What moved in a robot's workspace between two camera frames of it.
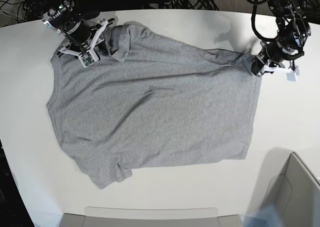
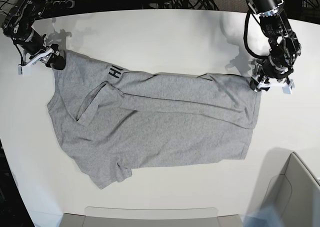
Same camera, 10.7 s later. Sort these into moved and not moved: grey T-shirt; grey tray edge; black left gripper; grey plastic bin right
Moved: black left gripper; grey T-shirt
Not moved: grey plastic bin right; grey tray edge
